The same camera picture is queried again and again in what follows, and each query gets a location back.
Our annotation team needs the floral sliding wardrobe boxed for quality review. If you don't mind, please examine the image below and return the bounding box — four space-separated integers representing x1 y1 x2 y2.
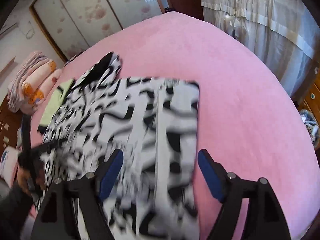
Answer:
30 0 169 61

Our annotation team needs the pink bear print quilt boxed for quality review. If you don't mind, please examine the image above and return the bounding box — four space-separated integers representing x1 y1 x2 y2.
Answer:
20 60 62 114

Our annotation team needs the white pink pillow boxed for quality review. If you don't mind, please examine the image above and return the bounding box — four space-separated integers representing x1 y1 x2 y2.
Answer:
1 146 19 188

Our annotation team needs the lace covered furniture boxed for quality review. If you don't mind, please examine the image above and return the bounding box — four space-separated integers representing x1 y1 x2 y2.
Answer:
201 0 319 96

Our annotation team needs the person left hand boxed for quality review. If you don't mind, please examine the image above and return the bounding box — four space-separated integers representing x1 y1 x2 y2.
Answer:
17 166 46 196

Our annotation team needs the wooden headboard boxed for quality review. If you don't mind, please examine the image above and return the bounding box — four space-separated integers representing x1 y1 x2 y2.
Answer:
0 98 23 155

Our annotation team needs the green black folded garment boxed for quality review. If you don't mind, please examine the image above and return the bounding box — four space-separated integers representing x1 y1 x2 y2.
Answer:
37 79 75 135

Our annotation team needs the pink bed sheet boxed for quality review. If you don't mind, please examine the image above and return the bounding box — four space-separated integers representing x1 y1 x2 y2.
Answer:
59 12 319 239

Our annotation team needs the lilac folded blanket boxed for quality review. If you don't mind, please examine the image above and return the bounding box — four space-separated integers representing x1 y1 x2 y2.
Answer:
7 51 49 113

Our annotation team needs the wooden drawer cabinet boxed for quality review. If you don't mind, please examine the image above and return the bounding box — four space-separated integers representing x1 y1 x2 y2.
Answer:
298 74 320 123

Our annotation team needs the white black graffiti print jacket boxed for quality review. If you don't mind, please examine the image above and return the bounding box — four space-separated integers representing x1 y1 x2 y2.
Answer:
41 53 200 239

